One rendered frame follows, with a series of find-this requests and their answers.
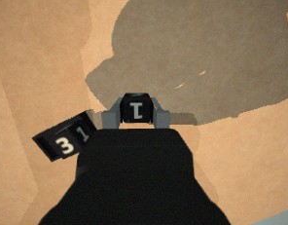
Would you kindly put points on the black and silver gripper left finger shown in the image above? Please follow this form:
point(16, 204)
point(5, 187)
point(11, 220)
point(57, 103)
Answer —
point(111, 119)

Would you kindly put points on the black tray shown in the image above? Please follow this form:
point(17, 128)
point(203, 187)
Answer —
point(41, 138)

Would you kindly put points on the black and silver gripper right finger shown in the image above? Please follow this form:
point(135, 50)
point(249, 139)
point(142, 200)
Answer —
point(160, 118)

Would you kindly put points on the black number cube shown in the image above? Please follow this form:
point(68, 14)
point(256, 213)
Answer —
point(69, 140)
point(136, 108)

